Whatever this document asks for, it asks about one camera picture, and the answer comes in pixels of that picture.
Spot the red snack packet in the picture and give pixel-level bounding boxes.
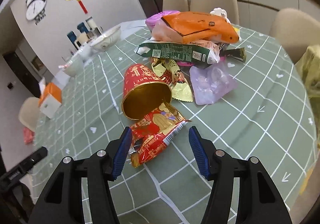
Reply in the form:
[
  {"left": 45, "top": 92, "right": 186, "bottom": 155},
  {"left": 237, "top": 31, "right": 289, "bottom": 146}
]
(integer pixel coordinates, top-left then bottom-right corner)
[{"left": 129, "top": 102, "right": 189, "bottom": 168}]

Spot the red paper cup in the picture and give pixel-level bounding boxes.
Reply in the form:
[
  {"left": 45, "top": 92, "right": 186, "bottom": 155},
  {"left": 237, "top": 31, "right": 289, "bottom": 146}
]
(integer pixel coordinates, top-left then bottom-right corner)
[{"left": 121, "top": 63, "right": 172, "bottom": 121}]

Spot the purple translucent wrapper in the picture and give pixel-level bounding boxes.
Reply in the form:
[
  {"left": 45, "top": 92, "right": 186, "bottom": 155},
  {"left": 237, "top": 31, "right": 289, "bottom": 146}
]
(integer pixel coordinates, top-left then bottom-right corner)
[{"left": 189, "top": 62, "right": 238, "bottom": 105}]

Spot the gold yellow snack wrapper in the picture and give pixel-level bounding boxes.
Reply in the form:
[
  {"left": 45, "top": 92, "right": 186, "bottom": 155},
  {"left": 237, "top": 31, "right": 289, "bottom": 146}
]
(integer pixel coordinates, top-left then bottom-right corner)
[{"left": 150, "top": 57, "right": 194, "bottom": 102}]

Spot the green snack bag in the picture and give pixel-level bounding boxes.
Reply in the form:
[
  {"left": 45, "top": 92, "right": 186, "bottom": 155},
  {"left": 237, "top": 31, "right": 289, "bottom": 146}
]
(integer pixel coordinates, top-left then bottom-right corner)
[{"left": 134, "top": 38, "right": 247, "bottom": 65}]

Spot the orange plastic bag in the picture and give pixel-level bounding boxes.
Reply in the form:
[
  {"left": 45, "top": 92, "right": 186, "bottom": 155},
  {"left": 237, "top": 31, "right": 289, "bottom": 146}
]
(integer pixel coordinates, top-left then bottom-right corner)
[{"left": 151, "top": 11, "right": 239, "bottom": 44}]

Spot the orange white box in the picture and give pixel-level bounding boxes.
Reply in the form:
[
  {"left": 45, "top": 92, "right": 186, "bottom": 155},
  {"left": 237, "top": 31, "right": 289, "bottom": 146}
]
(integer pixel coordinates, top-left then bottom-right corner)
[{"left": 39, "top": 78, "right": 62, "bottom": 119}]

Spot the large white bowl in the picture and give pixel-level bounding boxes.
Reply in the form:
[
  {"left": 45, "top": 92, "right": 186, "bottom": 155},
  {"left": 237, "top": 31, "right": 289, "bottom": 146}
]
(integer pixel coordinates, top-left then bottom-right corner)
[{"left": 90, "top": 25, "right": 121, "bottom": 52}]

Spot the steel mug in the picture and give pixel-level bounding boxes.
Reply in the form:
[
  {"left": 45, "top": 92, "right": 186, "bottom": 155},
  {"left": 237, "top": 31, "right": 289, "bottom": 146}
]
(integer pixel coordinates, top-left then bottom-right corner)
[{"left": 91, "top": 27, "right": 103, "bottom": 37}]

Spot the pink plastic box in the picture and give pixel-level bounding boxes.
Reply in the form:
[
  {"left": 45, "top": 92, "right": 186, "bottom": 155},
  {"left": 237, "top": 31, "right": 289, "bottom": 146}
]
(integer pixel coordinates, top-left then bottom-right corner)
[{"left": 145, "top": 10, "right": 180, "bottom": 32}]

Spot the white yellow toy container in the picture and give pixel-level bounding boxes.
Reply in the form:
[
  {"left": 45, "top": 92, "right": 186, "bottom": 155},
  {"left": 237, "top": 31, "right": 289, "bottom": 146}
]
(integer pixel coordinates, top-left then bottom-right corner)
[{"left": 210, "top": 8, "right": 242, "bottom": 41}]

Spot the beige chair middle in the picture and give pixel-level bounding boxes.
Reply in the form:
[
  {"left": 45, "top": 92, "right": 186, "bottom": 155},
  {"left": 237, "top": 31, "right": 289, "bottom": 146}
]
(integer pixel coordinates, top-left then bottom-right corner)
[{"left": 190, "top": 0, "right": 240, "bottom": 24}]

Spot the beige chair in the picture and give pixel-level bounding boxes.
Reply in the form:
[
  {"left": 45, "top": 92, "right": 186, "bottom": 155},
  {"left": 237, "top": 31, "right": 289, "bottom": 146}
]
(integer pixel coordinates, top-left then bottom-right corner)
[
  {"left": 269, "top": 8, "right": 320, "bottom": 63},
  {"left": 190, "top": 0, "right": 240, "bottom": 24},
  {"left": 162, "top": 0, "right": 189, "bottom": 12}
]

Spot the beige chair far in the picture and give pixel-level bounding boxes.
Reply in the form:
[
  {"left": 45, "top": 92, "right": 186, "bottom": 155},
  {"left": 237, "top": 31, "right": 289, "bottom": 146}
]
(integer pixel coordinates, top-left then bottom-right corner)
[{"left": 162, "top": 0, "right": 189, "bottom": 12}]

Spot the beige chair near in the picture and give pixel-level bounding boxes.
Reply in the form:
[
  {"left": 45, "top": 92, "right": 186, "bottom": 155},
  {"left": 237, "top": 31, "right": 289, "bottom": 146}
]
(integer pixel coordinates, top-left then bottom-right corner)
[{"left": 269, "top": 8, "right": 320, "bottom": 63}]

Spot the panda wall clock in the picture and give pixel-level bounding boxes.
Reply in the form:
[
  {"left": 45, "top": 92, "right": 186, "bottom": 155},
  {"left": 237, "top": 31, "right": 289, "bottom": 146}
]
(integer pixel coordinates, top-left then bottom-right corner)
[{"left": 25, "top": 0, "right": 47, "bottom": 25}]

